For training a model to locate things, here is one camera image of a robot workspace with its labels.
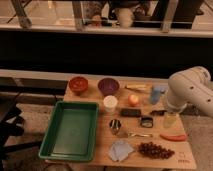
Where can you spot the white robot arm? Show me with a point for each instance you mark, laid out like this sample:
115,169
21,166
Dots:
187,86

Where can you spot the black chair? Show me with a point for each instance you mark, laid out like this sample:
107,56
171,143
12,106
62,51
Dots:
10,125

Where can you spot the black handled knife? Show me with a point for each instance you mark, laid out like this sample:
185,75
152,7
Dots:
157,112

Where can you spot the orange apple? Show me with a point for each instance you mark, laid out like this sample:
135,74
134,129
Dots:
133,100

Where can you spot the purple bowl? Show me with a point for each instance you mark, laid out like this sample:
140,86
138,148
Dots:
108,86

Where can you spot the red bowl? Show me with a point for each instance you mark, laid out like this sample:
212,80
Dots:
78,85

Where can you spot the dark red grape bunch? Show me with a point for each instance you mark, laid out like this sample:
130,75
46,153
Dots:
155,151

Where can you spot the green plastic tray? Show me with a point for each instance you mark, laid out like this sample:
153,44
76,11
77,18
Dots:
71,133

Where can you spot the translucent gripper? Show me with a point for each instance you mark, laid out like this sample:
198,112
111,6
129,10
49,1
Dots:
169,119

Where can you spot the small black box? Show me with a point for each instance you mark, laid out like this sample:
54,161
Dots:
146,121

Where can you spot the metal measuring cup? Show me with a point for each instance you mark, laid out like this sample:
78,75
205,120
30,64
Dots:
115,126

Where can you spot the black rectangular block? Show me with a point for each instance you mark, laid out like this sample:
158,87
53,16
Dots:
130,112

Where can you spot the light blue folded cloth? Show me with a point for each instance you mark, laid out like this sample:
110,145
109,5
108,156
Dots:
120,150

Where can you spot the white plastic cup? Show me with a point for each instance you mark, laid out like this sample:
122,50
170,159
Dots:
110,102

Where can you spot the yellow banana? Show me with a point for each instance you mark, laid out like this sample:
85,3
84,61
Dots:
138,87

